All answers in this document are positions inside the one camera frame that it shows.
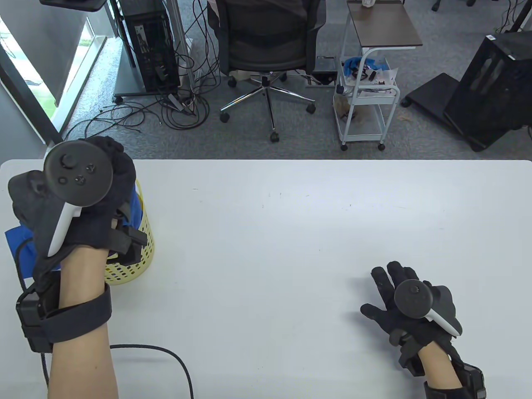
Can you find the person's left hand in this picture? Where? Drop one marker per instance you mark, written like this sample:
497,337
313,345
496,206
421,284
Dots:
99,224

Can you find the person's right hand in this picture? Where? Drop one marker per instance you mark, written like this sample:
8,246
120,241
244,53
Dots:
374,312

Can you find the blue t-shirt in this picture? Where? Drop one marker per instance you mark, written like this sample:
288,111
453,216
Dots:
10,241
135,208

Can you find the grey handheld controller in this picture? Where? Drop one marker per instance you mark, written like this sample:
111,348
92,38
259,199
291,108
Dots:
411,297
79,174

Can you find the person's left forearm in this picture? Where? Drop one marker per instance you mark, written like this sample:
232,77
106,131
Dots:
79,365

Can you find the person's right forearm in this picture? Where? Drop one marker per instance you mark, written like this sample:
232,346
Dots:
438,365

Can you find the yellow perforated laundry basket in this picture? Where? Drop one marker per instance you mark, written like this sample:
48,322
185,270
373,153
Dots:
141,257

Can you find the grey power strip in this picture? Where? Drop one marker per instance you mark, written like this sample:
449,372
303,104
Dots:
175,102

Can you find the grey rolling desk base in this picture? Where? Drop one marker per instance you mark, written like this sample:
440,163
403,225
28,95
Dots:
129,79

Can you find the white rolling utility cart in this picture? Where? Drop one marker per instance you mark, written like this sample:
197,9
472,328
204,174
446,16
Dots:
361,138

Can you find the black computer tower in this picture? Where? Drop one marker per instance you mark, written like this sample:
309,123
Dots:
151,50

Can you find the brown bag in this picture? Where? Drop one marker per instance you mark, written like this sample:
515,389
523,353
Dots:
343,106

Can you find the black desk top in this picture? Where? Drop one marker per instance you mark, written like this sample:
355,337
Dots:
70,3

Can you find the black wheeled platform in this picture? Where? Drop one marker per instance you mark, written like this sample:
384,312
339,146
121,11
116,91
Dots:
432,91

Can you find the clear bag of papers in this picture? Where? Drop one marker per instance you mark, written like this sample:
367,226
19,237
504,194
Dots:
384,77

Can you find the black mesh office chair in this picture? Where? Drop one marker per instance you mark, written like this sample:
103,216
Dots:
266,50

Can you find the black computer case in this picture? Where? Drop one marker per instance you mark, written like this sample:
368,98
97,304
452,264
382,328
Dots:
490,95

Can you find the blue cloth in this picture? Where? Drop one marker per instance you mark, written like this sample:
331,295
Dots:
353,64

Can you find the black floor box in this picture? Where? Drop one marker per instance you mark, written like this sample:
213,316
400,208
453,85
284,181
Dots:
324,66

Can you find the brown top side table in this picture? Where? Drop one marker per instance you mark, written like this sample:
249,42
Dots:
382,25

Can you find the white crumpled object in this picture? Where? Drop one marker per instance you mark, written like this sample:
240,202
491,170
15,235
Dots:
368,3

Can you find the black chair base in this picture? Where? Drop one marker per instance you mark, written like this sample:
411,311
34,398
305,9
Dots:
436,6

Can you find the black stand pole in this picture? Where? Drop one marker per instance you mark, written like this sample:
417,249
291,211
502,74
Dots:
521,16

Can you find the black window frame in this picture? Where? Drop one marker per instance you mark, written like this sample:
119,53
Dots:
29,105

